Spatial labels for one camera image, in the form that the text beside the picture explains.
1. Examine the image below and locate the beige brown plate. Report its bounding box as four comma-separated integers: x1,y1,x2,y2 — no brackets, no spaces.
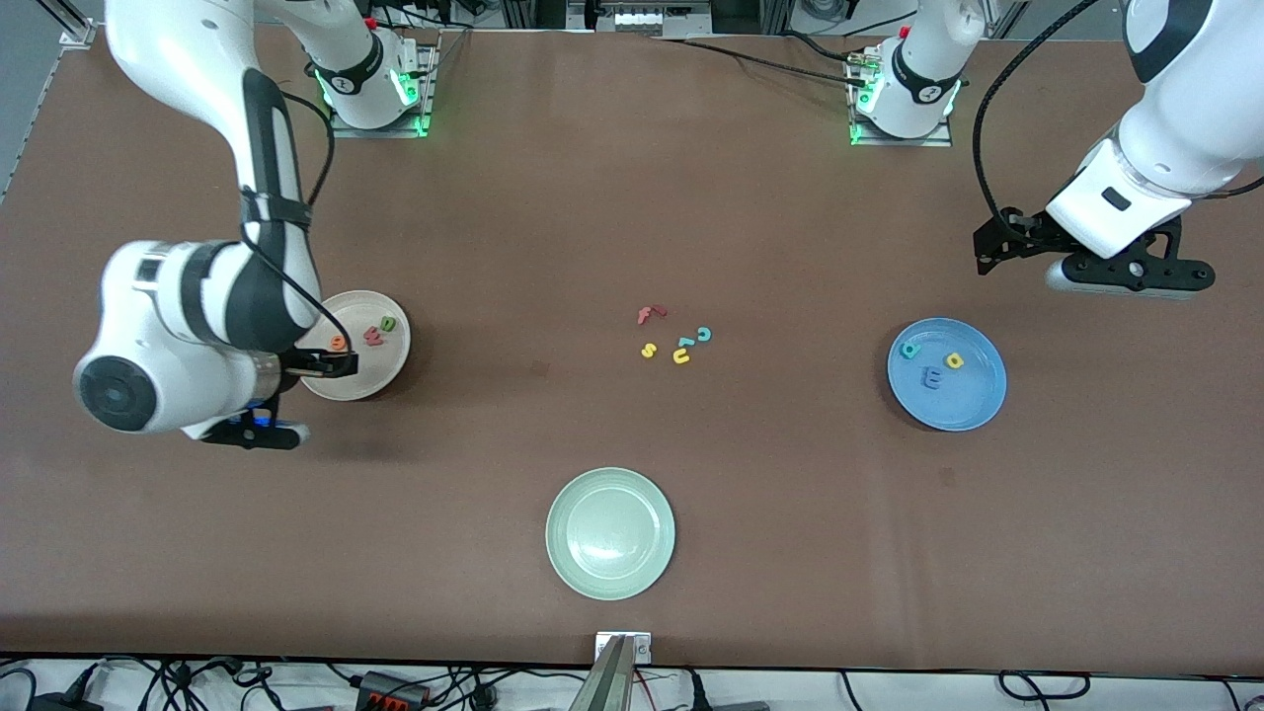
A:
296,289,412,402

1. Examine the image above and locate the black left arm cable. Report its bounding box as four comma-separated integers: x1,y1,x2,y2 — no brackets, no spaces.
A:
973,0,1103,214

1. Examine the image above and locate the pale green plate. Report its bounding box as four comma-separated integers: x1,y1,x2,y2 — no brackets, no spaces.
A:
545,467,676,601

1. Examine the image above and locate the black and orange power strip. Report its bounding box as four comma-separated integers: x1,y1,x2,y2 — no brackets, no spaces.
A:
357,671,432,710

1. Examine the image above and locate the aluminium frame corner post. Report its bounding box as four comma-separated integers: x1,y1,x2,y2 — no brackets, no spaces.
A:
39,0,98,48

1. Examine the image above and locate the black floor cable loop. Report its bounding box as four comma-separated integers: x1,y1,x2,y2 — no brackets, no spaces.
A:
997,671,1092,702

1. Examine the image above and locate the aluminium camera mount bar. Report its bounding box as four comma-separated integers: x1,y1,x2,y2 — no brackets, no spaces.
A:
568,637,635,711

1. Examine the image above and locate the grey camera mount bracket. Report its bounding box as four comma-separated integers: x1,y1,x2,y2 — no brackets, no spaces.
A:
595,632,653,665

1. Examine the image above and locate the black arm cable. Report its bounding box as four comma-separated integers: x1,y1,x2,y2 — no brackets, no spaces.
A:
242,89,347,347
973,0,1103,214

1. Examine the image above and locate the long black table cable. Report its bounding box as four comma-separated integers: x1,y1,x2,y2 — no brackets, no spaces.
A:
652,35,872,88

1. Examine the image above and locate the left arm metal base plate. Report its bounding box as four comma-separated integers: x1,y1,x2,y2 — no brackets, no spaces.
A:
849,49,955,149

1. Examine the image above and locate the grey electrical box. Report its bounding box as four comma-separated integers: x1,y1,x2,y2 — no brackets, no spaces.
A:
592,0,712,39

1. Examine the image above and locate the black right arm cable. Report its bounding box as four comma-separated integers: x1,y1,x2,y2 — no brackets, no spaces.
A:
242,89,347,347

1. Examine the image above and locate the blue plate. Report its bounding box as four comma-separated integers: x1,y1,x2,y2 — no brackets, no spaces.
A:
887,317,1008,433

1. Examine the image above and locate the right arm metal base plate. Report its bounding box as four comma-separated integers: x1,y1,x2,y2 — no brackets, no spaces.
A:
328,44,437,139

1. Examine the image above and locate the short black table cable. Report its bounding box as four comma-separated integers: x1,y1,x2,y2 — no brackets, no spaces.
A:
780,30,860,62

